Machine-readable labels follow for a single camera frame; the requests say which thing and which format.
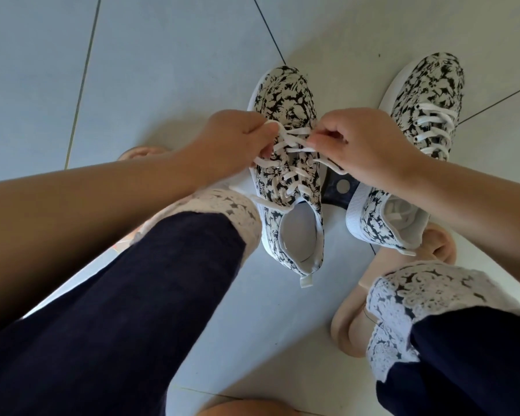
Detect pink slipper with white charms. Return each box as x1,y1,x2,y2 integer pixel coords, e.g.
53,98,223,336
108,144,170,256

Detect person's right forearm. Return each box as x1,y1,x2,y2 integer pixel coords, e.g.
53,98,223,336
405,159,520,298

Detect person's left hand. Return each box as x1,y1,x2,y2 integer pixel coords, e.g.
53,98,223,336
181,109,281,187

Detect bright white shoelace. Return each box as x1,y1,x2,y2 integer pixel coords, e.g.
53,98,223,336
385,101,458,221
229,120,350,213

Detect person's left leg navy trousers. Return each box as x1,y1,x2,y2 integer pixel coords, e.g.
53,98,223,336
0,188,263,416

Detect person's left forearm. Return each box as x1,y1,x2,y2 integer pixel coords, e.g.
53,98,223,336
0,151,209,339

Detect person's right hand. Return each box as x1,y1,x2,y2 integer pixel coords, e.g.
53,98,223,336
305,107,430,195

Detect person's leg navy trousers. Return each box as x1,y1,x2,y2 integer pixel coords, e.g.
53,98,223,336
0,188,263,416
366,260,520,416

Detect pink slipper with green charm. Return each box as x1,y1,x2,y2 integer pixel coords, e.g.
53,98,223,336
330,222,457,359

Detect floral sneaker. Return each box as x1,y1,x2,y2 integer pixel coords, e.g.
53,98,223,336
346,52,466,257
247,66,326,289

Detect person's right leg navy trousers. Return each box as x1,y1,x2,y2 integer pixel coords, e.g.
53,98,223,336
366,260,520,416

